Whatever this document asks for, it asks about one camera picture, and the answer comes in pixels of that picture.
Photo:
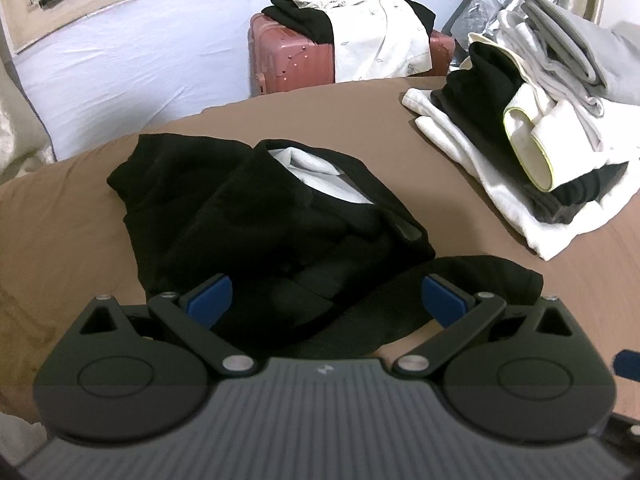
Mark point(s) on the light grey garment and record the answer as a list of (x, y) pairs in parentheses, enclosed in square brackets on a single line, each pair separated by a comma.
[(540, 70)]

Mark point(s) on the pink suitcase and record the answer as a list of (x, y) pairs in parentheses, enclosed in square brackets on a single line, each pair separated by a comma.
[(290, 55)]

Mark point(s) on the white folded garment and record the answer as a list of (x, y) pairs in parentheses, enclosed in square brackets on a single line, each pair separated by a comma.
[(475, 170)]

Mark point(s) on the cream cloth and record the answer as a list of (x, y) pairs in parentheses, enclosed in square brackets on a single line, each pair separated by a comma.
[(17, 120)]

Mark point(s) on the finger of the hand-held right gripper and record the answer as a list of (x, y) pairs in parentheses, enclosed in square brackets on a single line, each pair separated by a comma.
[(627, 364)]

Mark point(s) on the black folded garment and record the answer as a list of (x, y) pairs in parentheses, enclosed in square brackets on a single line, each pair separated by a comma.
[(480, 95)]

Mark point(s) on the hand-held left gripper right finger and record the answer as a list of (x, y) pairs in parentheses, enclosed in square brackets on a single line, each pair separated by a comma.
[(442, 302)]

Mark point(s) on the white garment with yellow trim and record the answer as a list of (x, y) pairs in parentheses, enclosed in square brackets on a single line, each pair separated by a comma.
[(530, 135)]

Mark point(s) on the grey folded garment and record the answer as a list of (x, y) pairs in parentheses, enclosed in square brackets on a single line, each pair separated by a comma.
[(575, 40)]

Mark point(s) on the black garment on suitcase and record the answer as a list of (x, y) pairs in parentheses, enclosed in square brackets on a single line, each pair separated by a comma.
[(305, 20)]

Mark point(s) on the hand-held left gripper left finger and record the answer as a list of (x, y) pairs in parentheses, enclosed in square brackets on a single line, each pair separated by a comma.
[(210, 302)]

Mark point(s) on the white printed shirt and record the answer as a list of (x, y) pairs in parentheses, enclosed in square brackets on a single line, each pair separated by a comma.
[(370, 35)]

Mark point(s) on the black sweatshirt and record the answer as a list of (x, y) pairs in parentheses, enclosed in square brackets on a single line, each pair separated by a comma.
[(210, 210)]

